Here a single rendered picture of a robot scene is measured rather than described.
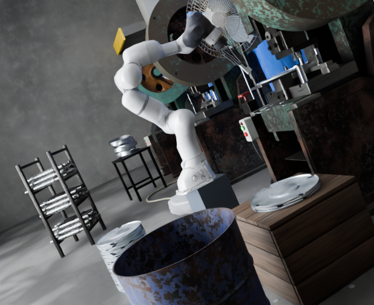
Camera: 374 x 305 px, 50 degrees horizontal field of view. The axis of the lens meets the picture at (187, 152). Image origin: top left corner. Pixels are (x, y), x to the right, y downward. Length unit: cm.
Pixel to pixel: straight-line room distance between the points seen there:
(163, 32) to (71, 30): 553
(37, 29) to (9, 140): 226
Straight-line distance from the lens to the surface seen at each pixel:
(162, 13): 353
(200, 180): 200
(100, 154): 858
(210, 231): 149
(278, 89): 224
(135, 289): 121
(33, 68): 876
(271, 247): 154
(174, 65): 344
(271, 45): 228
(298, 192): 162
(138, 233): 242
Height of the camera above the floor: 86
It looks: 7 degrees down
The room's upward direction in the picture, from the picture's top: 24 degrees counter-clockwise
